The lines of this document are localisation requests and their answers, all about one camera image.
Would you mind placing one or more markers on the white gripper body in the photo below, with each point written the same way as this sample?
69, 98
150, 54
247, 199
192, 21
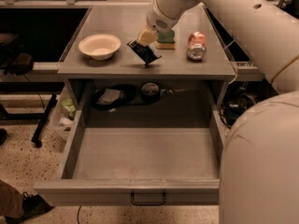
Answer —
158, 19

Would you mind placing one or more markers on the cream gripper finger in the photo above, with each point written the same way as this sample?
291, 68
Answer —
146, 37

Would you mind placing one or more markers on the dark blue rxbar wrapper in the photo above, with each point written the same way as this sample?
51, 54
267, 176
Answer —
146, 54

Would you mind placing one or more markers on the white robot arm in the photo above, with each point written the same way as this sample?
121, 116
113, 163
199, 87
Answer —
259, 176

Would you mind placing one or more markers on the grey counter cabinet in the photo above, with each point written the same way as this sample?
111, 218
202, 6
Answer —
186, 79

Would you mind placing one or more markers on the open grey drawer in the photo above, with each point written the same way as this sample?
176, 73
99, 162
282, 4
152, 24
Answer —
142, 149

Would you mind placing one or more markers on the green yellow sponge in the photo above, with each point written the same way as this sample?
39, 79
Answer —
166, 40

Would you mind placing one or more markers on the crushed orange soda can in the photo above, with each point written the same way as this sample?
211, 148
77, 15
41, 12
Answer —
196, 48

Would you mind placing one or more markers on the white paper bowl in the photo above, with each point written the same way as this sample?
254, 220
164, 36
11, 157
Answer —
99, 47

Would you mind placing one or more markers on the black roll of tape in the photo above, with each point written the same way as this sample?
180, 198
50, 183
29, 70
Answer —
150, 92

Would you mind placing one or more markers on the black tray with papers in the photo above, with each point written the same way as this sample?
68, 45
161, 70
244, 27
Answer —
113, 97

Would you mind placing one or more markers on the green white packet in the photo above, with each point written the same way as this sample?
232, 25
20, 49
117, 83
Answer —
69, 107

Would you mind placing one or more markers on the dark bag on shelf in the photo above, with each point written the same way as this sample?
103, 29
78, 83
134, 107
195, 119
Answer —
19, 65

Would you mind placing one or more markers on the black tripod leg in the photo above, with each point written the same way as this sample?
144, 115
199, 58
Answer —
51, 104

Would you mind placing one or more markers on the black shoe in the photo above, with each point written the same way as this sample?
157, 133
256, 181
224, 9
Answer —
32, 206

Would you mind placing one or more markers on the brown trouser leg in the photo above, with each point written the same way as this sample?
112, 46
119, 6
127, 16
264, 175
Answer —
10, 201

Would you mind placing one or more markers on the black drawer handle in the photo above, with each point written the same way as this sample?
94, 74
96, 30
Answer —
148, 199

